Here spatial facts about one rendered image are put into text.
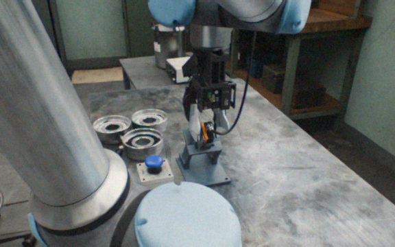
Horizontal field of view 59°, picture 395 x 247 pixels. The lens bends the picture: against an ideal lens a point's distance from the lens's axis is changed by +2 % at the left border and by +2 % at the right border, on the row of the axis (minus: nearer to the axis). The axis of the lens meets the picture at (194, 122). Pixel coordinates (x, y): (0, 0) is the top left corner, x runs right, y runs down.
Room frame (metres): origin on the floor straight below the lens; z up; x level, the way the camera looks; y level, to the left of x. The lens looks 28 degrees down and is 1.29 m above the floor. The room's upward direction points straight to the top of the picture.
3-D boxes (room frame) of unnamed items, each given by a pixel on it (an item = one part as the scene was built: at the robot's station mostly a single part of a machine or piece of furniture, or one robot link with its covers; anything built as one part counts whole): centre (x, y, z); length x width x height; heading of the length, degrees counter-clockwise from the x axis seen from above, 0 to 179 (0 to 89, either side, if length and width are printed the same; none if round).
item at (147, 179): (0.62, 0.09, 0.82); 0.08 x 0.07 x 0.05; 16
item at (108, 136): (0.86, 0.23, 0.82); 0.10 x 0.10 x 0.04
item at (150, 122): (0.90, 0.13, 0.82); 0.10 x 0.10 x 0.04
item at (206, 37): (0.65, -0.03, 1.14); 0.08 x 0.08 x 0.05
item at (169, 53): (1.77, 0.10, 0.83); 0.41 x 0.19 x 0.30; 20
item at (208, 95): (0.64, -0.03, 1.06); 0.09 x 0.08 x 0.12; 17
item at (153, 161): (0.63, 0.09, 0.85); 0.04 x 0.04 x 0.05
